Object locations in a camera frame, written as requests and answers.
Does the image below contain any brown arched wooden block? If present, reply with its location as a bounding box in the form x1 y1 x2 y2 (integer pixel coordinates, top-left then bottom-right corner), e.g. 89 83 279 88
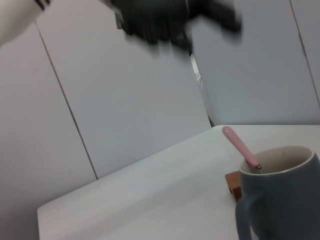
224 170 243 202

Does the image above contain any pink handled metal spoon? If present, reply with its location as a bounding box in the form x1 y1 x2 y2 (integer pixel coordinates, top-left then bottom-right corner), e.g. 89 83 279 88
222 125 263 175

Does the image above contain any grey ceramic cup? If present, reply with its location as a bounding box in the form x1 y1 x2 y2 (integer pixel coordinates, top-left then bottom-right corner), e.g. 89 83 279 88
234 145 320 240

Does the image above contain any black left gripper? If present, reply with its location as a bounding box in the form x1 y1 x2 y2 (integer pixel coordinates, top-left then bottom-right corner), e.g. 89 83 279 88
109 0 244 54

